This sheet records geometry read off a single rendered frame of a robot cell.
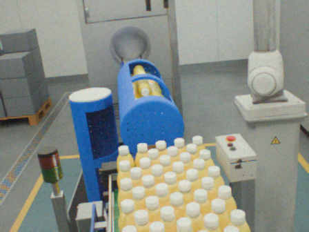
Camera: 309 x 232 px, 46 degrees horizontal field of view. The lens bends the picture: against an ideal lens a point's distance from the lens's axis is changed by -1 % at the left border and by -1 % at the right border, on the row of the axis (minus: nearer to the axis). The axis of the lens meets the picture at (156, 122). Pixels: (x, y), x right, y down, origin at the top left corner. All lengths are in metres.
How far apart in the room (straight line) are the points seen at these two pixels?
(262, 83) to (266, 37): 0.21
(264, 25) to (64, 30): 5.44
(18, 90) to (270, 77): 3.92
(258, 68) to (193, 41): 5.09
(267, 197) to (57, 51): 5.46
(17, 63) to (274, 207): 3.75
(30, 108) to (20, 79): 0.40
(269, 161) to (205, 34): 4.93
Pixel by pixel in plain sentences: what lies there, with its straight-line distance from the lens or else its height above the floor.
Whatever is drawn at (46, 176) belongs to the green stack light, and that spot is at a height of 1.18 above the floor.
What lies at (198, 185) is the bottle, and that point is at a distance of 1.25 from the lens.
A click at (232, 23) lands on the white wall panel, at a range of 6.87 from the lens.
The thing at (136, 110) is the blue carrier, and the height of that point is 1.20.
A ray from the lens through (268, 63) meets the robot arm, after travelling 1.77.
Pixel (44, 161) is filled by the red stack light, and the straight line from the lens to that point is 1.17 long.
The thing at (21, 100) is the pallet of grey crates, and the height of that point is 0.36.
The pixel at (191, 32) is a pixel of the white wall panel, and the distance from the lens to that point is 6.77.
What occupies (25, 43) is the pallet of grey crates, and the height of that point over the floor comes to 1.03.
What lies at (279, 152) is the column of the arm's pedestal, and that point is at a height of 0.79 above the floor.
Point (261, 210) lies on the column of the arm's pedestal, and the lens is 2.24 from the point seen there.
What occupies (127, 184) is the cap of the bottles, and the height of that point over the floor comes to 1.11.
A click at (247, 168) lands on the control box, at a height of 1.05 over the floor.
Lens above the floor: 1.73
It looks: 22 degrees down
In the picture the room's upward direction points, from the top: 6 degrees counter-clockwise
